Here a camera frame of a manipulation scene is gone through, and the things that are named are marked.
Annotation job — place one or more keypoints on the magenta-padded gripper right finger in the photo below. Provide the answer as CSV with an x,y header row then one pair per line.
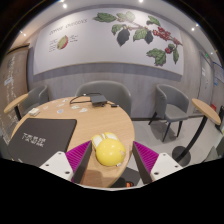
x,y
163,165

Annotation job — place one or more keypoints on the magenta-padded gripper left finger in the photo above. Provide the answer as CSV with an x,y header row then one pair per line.
x,y
55,163

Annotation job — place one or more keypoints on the black mouse pad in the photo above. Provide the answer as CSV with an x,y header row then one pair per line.
x,y
43,133

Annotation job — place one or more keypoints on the small white card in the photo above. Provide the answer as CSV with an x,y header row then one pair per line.
x,y
61,105
60,111
83,109
75,107
45,108
64,100

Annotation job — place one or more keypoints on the small white box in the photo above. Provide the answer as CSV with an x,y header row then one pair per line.
x,y
34,112

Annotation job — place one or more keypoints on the small round wooden side table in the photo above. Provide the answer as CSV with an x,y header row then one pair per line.
x,y
15,102
206,111

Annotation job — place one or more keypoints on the black adapter box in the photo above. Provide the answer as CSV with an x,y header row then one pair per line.
x,y
98,99

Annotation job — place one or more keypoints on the wooden panel with white writing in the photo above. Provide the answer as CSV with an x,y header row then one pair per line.
x,y
13,80

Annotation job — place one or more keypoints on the grey door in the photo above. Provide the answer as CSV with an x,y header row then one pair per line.
x,y
206,78

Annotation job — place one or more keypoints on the ceiling spotlights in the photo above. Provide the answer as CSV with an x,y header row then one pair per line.
x,y
64,5

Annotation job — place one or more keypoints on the coffee plant wall mural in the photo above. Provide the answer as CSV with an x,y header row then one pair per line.
x,y
100,40

